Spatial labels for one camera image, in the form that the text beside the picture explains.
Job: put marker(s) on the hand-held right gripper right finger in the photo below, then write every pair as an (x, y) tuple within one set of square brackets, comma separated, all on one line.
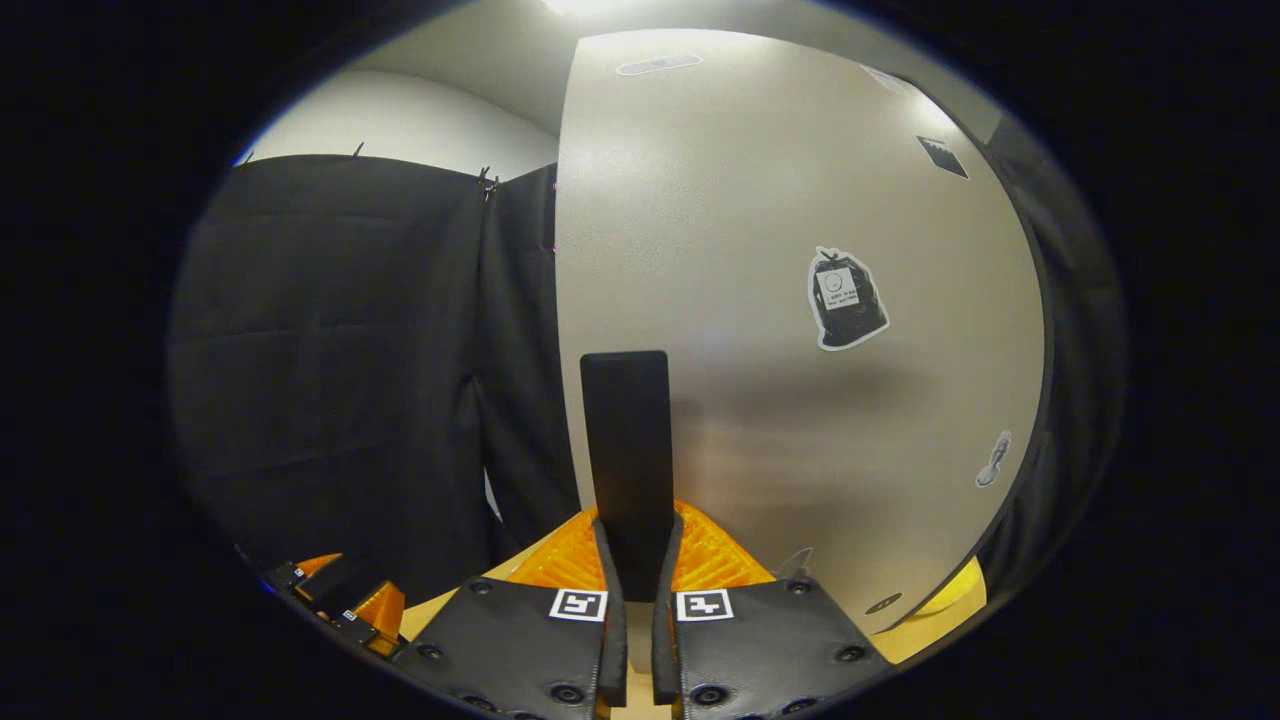
[(770, 650)]

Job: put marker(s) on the yellow round bun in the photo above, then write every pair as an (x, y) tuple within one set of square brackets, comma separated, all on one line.
[(950, 592)]

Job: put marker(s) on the grey cabinet door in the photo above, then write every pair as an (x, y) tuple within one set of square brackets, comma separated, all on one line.
[(740, 200)]

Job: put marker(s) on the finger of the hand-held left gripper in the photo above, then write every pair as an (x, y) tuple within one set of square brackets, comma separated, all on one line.
[(325, 580), (380, 615)]

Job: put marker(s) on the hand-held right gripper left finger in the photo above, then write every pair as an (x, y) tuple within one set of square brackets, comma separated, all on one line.
[(520, 650)]

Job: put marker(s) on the black backdrop cloth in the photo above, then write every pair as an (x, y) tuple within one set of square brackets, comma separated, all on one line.
[(330, 350)]

